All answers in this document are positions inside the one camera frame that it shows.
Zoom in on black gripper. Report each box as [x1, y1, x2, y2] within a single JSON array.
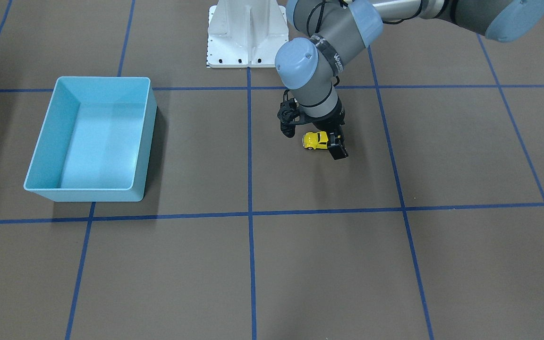
[[305, 100, 349, 161]]

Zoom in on yellow beetle toy car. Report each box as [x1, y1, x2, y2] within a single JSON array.
[[302, 131, 330, 151]]

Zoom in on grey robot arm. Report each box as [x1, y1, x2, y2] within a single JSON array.
[[275, 0, 544, 161]]

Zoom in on light blue plastic bin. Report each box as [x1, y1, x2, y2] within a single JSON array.
[[24, 76, 157, 202]]

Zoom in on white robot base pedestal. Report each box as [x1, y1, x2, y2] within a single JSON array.
[[206, 0, 289, 68]]

